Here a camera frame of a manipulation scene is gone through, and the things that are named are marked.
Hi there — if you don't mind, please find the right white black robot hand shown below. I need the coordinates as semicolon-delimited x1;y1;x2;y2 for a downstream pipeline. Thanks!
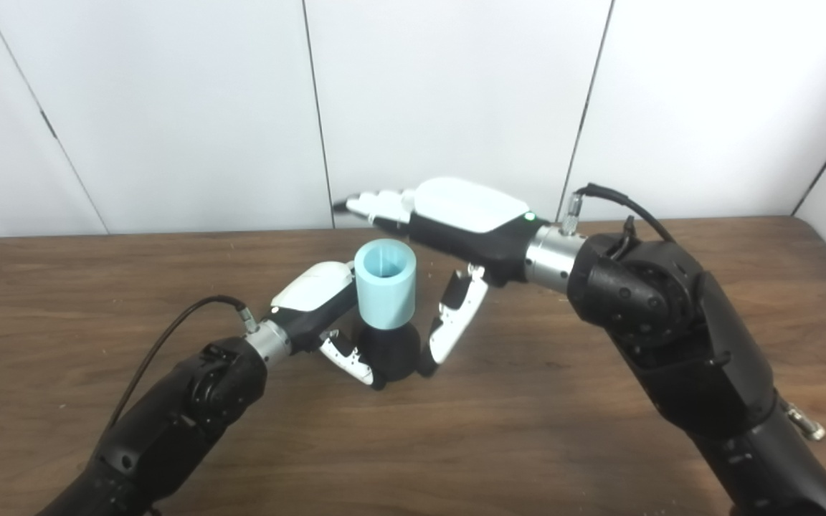
332;177;550;379

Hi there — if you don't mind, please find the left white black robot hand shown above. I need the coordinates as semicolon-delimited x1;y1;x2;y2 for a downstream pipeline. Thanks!
270;261;387;391

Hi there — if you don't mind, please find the light-blue hose piece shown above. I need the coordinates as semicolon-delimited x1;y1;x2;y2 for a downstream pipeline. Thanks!
353;239;418;330

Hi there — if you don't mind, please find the black flared nozzle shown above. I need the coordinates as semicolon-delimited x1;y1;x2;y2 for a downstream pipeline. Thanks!
360;322;422;383

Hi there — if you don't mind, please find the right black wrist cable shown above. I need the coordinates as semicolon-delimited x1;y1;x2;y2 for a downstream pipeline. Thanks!
562;183;675;243

